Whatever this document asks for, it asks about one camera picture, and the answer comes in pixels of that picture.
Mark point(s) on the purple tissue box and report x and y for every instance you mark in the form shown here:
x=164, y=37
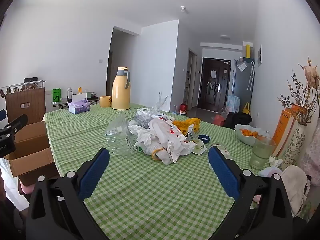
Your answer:
x=79, y=107

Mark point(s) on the dark brown entrance door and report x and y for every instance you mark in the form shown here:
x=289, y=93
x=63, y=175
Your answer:
x=212, y=82

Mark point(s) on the green box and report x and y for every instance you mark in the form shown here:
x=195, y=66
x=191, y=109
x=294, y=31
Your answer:
x=56, y=95

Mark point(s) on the brown wooden chair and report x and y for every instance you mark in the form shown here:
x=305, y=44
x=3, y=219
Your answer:
x=25, y=105

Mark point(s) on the white bottle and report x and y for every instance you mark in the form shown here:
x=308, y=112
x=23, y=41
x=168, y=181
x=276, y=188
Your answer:
x=69, y=93

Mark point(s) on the orange paper bag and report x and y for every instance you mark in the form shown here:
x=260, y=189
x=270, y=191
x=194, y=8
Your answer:
x=283, y=127

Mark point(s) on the white red plastic bag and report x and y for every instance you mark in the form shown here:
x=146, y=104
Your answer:
x=160, y=127

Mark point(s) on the yellow snack bag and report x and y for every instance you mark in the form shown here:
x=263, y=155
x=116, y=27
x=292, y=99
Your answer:
x=186, y=125

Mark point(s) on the metal rail rack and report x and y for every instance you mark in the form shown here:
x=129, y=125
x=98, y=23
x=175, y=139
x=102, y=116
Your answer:
x=25, y=83

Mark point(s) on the clear plastic bag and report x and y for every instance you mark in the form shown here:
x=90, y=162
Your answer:
x=160, y=107

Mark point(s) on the dried flower branches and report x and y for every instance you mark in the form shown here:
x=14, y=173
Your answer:
x=298, y=105

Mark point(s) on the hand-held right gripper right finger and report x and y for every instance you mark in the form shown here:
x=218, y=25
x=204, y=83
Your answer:
x=222, y=171

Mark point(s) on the light blue hanging cloth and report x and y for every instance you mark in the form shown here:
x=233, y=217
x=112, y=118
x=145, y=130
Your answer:
x=233, y=103

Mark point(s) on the yellow mug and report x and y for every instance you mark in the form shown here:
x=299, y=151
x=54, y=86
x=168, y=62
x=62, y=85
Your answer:
x=105, y=101

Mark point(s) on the white cloth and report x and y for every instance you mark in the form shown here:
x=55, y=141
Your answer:
x=296, y=187

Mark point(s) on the clear plastic jar white lid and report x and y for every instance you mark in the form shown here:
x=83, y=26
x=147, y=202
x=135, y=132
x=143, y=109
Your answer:
x=118, y=135

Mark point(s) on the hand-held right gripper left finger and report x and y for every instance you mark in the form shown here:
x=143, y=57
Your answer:
x=93, y=177

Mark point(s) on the brown cardboard box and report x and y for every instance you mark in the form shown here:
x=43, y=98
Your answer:
x=32, y=160

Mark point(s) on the black wall device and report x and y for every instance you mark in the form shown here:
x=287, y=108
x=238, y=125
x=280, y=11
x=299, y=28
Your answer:
x=30, y=79

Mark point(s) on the yellow thermos jug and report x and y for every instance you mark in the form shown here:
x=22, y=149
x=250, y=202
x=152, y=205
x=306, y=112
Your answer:
x=120, y=92

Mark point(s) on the ceiling sprinkler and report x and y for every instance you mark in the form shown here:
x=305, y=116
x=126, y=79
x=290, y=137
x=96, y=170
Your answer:
x=183, y=8

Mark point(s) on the round ceiling lamp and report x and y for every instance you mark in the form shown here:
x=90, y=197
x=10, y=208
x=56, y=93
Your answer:
x=225, y=37

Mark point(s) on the blue round lid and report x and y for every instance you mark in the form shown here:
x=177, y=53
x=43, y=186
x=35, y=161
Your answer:
x=204, y=138

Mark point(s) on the yellow box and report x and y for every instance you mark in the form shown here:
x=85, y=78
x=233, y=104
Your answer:
x=248, y=51

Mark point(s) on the floral vase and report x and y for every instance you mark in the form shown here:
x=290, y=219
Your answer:
x=295, y=145

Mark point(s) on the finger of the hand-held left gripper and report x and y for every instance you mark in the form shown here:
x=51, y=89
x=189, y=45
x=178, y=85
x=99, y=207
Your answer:
x=2, y=115
x=16, y=123

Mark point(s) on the white knitted glove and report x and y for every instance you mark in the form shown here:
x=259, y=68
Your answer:
x=171, y=155

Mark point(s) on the grey refrigerator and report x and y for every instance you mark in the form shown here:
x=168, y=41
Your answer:
x=242, y=85

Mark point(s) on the white wall breaker box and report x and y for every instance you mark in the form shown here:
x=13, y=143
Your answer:
x=260, y=55

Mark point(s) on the white umbrella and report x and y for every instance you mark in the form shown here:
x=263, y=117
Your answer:
x=251, y=76

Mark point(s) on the crumpled white tissue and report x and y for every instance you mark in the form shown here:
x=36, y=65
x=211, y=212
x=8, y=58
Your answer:
x=275, y=162
x=142, y=133

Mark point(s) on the green checked tablecloth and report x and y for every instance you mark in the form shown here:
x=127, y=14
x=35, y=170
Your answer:
x=150, y=195

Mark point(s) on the white green paper wrapper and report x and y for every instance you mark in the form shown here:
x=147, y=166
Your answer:
x=200, y=148
x=141, y=147

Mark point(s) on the white bowl of oranges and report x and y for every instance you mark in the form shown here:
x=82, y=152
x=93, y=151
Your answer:
x=247, y=136

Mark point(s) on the pink floral cloth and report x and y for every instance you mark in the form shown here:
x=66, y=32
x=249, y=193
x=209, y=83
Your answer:
x=312, y=155

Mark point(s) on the black bag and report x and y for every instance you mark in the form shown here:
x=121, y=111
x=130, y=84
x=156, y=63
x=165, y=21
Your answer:
x=237, y=120

